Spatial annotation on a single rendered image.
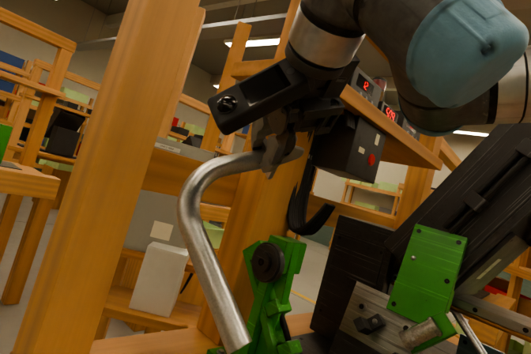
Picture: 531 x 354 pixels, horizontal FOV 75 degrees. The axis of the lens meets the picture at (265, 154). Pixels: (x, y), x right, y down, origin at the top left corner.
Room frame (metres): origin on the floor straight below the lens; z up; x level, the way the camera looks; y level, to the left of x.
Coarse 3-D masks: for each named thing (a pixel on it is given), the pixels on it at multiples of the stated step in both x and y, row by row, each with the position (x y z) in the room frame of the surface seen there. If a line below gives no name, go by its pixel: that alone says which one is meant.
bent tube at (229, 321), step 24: (264, 144) 0.53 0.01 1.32; (216, 168) 0.49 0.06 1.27; (240, 168) 0.51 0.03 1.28; (192, 192) 0.46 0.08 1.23; (192, 216) 0.44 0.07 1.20; (192, 240) 0.43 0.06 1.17; (216, 264) 0.42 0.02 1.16; (216, 288) 0.40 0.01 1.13; (216, 312) 0.40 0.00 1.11; (240, 336) 0.39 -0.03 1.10
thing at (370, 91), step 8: (360, 72) 0.86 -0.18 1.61; (352, 80) 0.84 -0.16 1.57; (360, 80) 0.87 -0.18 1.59; (368, 80) 0.90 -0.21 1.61; (360, 88) 0.88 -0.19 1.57; (368, 88) 0.90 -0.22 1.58; (376, 88) 0.93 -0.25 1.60; (368, 96) 0.91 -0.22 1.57; (376, 96) 0.94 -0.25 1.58; (376, 104) 0.95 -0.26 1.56; (400, 112) 1.10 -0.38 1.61; (400, 120) 1.09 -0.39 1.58; (408, 128) 1.12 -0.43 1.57; (416, 136) 1.18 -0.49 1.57
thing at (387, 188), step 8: (352, 184) 9.80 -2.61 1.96; (360, 184) 9.84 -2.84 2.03; (368, 184) 9.58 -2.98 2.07; (376, 184) 9.71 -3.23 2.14; (384, 184) 9.31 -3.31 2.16; (392, 184) 9.19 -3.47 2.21; (344, 192) 9.98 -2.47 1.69; (352, 192) 10.29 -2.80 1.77; (384, 192) 9.20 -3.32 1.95; (392, 192) 9.11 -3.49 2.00; (400, 192) 9.04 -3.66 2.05; (344, 200) 9.98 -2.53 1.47; (360, 208) 9.54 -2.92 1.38; (368, 208) 9.50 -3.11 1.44; (376, 208) 9.46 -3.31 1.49; (384, 208) 9.23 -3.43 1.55; (384, 216) 9.10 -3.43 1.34; (392, 216) 8.97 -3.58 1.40
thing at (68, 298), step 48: (144, 0) 0.56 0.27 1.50; (192, 0) 0.60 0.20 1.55; (144, 48) 0.56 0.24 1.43; (96, 96) 0.61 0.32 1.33; (144, 96) 0.58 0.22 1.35; (96, 144) 0.56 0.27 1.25; (144, 144) 0.60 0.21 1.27; (432, 144) 1.56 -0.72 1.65; (96, 192) 0.56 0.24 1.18; (240, 192) 0.87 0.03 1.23; (288, 192) 0.90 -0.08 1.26; (96, 240) 0.58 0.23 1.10; (240, 240) 0.84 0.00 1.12; (48, 288) 0.56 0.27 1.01; (96, 288) 0.60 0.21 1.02; (240, 288) 0.84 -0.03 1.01; (48, 336) 0.56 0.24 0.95
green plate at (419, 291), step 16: (416, 224) 0.84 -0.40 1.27; (416, 240) 0.82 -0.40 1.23; (432, 240) 0.80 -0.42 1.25; (448, 240) 0.78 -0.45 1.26; (464, 240) 0.76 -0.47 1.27; (416, 256) 0.81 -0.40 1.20; (432, 256) 0.79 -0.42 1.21; (448, 256) 0.77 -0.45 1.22; (400, 272) 0.81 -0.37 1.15; (416, 272) 0.79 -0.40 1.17; (432, 272) 0.77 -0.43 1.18; (448, 272) 0.76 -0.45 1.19; (400, 288) 0.80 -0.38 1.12; (416, 288) 0.78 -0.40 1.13; (432, 288) 0.76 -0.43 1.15; (448, 288) 0.74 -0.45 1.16; (400, 304) 0.79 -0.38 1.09; (416, 304) 0.77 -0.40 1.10; (432, 304) 0.75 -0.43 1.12; (448, 304) 0.74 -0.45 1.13; (416, 320) 0.75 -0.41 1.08
